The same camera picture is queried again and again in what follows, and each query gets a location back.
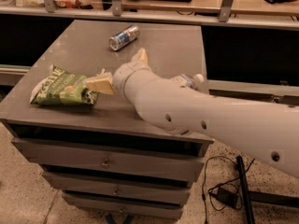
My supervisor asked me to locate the black metal floor bar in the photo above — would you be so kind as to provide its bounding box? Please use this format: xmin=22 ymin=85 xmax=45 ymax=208
xmin=236 ymin=156 xmax=255 ymax=224

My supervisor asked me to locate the clear plastic water bottle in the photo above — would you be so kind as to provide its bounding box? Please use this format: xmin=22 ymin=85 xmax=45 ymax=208
xmin=171 ymin=74 xmax=205 ymax=90

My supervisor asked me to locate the black power adapter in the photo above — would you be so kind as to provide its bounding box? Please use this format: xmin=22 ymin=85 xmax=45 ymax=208
xmin=216 ymin=188 xmax=238 ymax=208

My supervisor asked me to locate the grey drawer cabinet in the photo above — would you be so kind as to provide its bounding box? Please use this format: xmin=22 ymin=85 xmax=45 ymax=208
xmin=1 ymin=20 xmax=212 ymax=219

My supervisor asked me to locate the green kettle chips bag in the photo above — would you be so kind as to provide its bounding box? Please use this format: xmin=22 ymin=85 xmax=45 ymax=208
xmin=30 ymin=65 xmax=98 ymax=105

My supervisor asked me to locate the black cable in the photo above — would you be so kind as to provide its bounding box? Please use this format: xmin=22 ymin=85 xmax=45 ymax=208
xmin=201 ymin=155 xmax=256 ymax=224

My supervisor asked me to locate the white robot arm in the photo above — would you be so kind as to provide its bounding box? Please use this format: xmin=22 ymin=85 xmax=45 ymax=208
xmin=85 ymin=49 xmax=299 ymax=177

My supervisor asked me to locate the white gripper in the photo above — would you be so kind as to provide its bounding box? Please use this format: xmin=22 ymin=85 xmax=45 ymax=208
xmin=84 ymin=48 xmax=153 ymax=101

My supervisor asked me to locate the grey metal railing frame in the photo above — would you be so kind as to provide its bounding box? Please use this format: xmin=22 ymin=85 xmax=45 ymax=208
xmin=0 ymin=0 xmax=299 ymax=31

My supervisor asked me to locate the red bull can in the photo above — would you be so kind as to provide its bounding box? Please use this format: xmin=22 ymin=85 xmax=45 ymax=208
xmin=108 ymin=24 xmax=140 ymax=51

